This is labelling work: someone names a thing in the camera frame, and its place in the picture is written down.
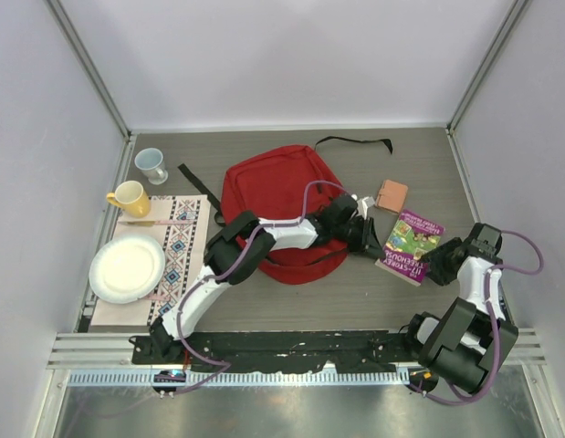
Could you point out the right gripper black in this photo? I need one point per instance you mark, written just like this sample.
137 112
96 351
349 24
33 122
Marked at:
438 275

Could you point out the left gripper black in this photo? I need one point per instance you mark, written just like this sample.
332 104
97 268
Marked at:
368 243

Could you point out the red backpack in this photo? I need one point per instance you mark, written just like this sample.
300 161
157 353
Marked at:
281 184

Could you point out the purple treehouse book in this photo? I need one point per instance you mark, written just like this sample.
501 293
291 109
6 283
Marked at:
411 238

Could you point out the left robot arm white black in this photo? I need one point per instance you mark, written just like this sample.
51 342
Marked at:
234 254

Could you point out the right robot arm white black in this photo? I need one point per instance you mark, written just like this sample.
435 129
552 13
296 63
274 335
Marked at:
473 337

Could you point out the patterned placemat cloth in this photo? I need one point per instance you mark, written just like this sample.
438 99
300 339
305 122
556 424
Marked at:
179 224

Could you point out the light blue cup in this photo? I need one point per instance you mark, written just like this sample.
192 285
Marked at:
150 162

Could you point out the yellow mug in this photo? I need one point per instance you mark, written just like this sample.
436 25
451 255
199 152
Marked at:
131 198

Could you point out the white paper plate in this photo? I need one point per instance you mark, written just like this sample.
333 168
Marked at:
127 268

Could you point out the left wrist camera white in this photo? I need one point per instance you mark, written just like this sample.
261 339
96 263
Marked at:
363 205

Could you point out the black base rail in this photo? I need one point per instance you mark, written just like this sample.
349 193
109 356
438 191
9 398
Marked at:
351 351

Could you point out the white cable duct strip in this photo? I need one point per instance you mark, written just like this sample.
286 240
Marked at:
165 378

